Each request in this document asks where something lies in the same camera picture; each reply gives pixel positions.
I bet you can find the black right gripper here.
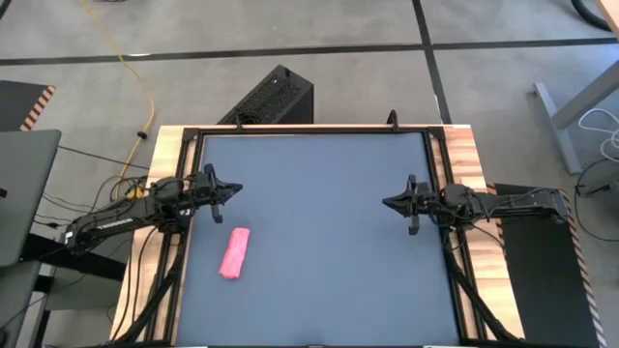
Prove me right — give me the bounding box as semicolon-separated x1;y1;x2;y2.
382;174;444;237

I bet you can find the pink terry towel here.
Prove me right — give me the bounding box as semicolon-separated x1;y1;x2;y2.
218;226;252;281

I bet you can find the black computer tower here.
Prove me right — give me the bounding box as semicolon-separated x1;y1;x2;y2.
216;64;315;126

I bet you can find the white cable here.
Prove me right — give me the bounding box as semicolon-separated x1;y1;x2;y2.
576;106;619;163

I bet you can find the grey desk leg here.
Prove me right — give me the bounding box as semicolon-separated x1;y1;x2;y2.
532;59;619;176

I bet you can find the small black striped-edge floor mat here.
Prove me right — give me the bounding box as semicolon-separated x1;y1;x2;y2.
0;79;57;133

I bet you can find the grey table mat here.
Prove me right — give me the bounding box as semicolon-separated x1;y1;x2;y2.
176;132;460;347

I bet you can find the thick black hose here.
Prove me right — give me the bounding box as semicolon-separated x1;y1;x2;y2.
569;0;613;33

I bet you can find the black side stand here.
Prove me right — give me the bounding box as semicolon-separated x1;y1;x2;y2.
18;231;135;348

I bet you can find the large black striped-edge floor mat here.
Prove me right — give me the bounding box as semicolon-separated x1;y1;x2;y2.
485;182;608;348

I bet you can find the thin black floor cable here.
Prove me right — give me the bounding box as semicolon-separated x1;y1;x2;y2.
573;157;619;243
32;144;152;229

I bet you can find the black cable bundle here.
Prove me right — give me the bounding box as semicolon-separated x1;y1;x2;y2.
109;226;189;347
443;226;522;345

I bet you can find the yellow floor cable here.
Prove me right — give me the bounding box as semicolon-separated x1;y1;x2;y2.
76;0;157;200

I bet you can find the black aluminium table frame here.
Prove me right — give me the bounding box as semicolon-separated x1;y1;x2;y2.
144;125;490;348

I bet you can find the wooden desk corner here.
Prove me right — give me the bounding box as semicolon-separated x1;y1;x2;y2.
595;0;619;39

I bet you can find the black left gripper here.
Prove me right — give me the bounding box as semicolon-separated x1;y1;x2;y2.
189;163;244;225

